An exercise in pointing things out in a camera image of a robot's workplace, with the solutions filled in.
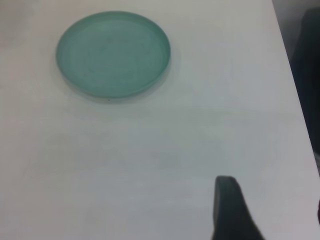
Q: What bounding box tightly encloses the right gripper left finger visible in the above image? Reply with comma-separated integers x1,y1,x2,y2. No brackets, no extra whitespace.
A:
211,175,266,240

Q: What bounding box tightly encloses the green round plate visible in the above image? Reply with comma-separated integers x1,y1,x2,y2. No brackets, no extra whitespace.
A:
55,10,172,99

